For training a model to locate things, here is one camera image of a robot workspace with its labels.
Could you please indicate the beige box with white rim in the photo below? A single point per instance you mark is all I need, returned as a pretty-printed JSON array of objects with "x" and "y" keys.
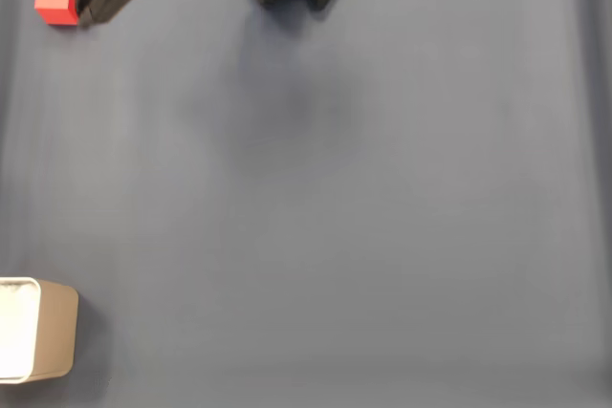
[{"x": 57, "y": 331}]

